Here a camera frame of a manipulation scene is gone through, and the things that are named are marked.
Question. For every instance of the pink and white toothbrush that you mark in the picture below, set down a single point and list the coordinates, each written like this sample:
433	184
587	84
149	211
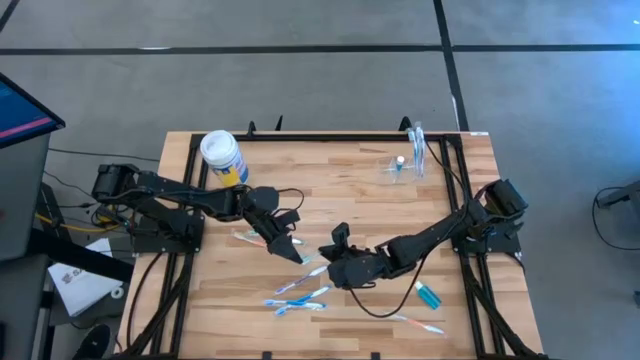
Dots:
417	324

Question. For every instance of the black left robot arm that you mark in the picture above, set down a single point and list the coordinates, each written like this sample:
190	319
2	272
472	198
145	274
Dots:
200	197

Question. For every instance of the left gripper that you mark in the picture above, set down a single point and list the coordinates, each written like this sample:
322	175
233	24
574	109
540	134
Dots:
274	227

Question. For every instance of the black cart leg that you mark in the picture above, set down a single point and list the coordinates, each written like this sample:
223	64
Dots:
80	255

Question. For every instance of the white paper booklet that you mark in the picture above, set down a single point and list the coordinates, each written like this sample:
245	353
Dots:
80	287

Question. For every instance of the blue toothbrush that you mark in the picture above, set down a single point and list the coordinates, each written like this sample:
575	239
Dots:
295	304
306	298
420	150

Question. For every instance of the person's foot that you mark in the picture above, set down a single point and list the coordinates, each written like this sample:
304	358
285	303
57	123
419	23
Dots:
95	342

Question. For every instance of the grey cart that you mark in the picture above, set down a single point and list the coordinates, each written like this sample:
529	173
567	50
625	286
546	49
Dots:
22	200

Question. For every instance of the small white crumpled scrap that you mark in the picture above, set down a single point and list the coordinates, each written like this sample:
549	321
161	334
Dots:
298	241

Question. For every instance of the grey stand base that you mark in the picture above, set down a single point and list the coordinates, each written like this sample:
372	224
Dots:
625	195

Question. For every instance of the clear acrylic organizer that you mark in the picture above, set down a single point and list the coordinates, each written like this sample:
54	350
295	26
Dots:
392	172

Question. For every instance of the blue screen monitor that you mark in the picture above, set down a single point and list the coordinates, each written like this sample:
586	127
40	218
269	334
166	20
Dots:
25	115

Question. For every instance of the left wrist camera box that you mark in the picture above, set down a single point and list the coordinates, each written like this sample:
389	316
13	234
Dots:
289	217

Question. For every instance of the white yellow wipes canister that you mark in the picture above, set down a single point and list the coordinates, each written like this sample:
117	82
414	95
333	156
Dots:
222	155

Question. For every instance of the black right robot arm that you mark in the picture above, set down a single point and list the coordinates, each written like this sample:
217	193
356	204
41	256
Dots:
435	232

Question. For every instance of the small teal mouthwash bottle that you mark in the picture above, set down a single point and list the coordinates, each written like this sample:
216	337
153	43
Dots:
429	296
400	161

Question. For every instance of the orange toothbrush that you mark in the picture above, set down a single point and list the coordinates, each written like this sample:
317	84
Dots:
247	239

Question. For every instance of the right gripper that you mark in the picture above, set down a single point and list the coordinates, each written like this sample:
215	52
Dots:
360	270

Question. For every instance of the black aluminium table frame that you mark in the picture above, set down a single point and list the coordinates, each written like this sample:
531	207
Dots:
345	137

